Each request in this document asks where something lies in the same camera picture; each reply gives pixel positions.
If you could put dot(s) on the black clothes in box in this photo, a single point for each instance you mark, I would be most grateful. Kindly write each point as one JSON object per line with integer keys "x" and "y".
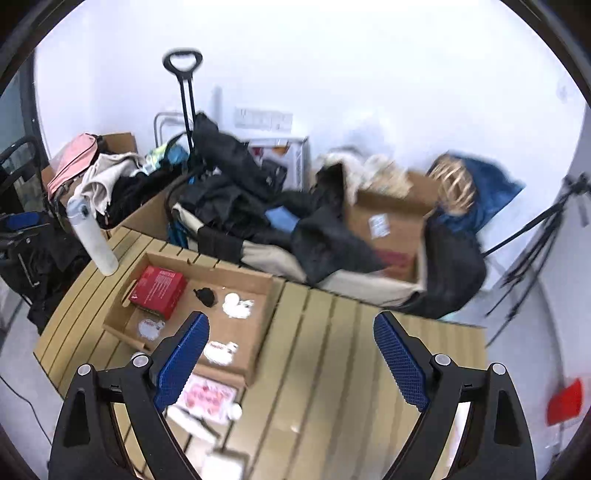
{"x": 134, "y": 194}

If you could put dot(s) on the small black object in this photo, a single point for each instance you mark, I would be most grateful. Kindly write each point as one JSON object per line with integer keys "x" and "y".
{"x": 205, "y": 297}

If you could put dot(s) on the teal bag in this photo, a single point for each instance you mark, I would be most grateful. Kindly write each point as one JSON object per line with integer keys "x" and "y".
{"x": 164, "y": 154}

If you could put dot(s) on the cardboard box with hoodie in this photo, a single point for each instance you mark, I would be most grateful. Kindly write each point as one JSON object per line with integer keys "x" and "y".
{"x": 147, "y": 214}

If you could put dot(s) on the white tube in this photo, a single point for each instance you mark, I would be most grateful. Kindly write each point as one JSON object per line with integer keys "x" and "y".
{"x": 187, "y": 422}

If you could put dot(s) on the black coat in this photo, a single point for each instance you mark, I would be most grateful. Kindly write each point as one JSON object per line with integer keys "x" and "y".
{"x": 332, "y": 249}

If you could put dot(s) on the white wall socket row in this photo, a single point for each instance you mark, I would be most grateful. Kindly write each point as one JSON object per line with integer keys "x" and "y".
{"x": 263, "y": 120}

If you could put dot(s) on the cardboard box with label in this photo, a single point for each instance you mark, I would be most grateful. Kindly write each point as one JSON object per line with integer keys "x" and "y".
{"x": 383, "y": 221}

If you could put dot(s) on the beige hoodie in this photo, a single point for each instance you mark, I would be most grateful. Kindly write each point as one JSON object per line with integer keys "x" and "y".
{"x": 101, "y": 182}

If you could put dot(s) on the white flat packet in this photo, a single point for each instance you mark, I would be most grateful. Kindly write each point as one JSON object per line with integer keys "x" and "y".
{"x": 224, "y": 465}

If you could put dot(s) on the white printed appliance box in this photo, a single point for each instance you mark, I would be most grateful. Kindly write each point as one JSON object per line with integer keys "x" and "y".
{"x": 291, "y": 157}

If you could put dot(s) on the red flat object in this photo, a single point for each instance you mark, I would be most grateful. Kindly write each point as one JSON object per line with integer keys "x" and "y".
{"x": 565, "y": 399}

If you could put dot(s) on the wicker basket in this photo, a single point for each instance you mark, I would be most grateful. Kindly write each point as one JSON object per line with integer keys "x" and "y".
{"x": 455, "y": 184}

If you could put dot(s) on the black bag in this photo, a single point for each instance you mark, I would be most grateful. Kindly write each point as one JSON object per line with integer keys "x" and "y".
{"x": 452, "y": 272}

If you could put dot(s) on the light blue cloth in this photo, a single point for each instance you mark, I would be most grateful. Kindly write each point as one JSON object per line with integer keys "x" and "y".
{"x": 281, "y": 219}

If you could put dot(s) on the red box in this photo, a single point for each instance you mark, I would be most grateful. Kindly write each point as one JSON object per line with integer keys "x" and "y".
{"x": 157, "y": 288}

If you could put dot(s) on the black jacket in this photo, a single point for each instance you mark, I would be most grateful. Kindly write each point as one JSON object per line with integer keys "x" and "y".
{"x": 221, "y": 154}

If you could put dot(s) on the white paper sheet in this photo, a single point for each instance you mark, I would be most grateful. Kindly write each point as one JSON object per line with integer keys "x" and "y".
{"x": 207, "y": 397}

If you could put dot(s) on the shallow cardboard tray box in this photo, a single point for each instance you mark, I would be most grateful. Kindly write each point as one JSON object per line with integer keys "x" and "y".
{"x": 251, "y": 337}

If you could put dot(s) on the white thermos bottle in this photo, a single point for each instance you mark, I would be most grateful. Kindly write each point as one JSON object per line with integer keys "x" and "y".
{"x": 94, "y": 240}

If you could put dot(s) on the small white packet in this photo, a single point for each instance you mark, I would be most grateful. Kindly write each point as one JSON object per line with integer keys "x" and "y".
{"x": 219, "y": 351}
{"x": 150, "y": 327}
{"x": 238, "y": 305}

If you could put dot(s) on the cardboard box with backpack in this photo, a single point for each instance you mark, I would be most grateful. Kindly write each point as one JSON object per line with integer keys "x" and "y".
{"x": 121, "y": 141}

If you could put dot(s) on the pink cap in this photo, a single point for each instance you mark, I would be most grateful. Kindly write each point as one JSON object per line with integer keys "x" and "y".
{"x": 74, "y": 161}

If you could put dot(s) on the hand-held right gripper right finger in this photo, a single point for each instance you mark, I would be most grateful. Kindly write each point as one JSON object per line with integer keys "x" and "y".
{"x": 399, "y": 364}

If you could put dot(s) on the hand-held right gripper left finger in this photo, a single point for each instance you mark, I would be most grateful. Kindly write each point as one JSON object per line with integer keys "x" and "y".
{"x": 182, "y": 360}

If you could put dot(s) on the dark blue jacket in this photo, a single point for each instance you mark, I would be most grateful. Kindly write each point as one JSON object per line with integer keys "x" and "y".
{"x": 491, "y": 184}

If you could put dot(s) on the black tripod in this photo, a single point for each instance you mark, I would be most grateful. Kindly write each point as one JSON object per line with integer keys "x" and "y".
{"x": 531, "y": 244}

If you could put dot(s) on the cream fluffy cloth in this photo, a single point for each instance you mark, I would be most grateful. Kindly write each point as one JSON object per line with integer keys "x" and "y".
{"x": 374, "y": 168}

